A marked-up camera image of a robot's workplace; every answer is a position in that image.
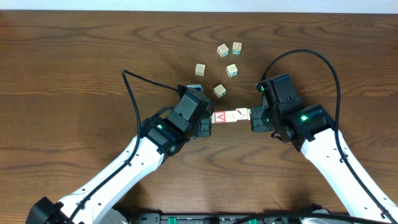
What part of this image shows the red letter A wooden block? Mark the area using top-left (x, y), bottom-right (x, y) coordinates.
top-left (211, 111), bottom-right (226, 123)

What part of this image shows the yellow blue letter K block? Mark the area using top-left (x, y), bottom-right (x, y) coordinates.
top-left (236, 108), bottom-right (249, 120)

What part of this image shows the yellow wooden block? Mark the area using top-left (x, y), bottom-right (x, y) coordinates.
top-left (225, 110), bottom-right (238, 123)

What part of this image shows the red number 8 wooden block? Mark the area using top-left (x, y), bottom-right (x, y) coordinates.
top-left (195, 63), bottom-right (206, 76)

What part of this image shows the green letter J wooden block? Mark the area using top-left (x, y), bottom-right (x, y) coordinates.
top-left (246, 108), bottom-right (251, 121)

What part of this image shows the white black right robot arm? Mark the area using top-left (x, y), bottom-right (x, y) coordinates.
top-left (249, 98), bottom-right (397, 223)

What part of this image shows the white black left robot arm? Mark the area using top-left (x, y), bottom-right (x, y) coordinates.
top-left (26, 107), bottom-right (214, 223)

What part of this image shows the green trimmed wooden block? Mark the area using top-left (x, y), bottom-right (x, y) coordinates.
top-left (213, 84), bottom-right (227, 98)

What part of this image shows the wooden block green side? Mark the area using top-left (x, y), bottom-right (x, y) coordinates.
top-left (226, 63), bottom-right (239, 77)

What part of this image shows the green letter Z wooden block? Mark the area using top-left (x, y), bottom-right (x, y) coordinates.
top-left (232, 42), bottom-right (243, 55)

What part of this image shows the letter B wooden block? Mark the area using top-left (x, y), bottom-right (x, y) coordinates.
top-left (217, 44), bottom-right (229, 58)

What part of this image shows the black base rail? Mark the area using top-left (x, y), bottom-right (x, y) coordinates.
top-left (131, 213), bottom-right (302, 224)

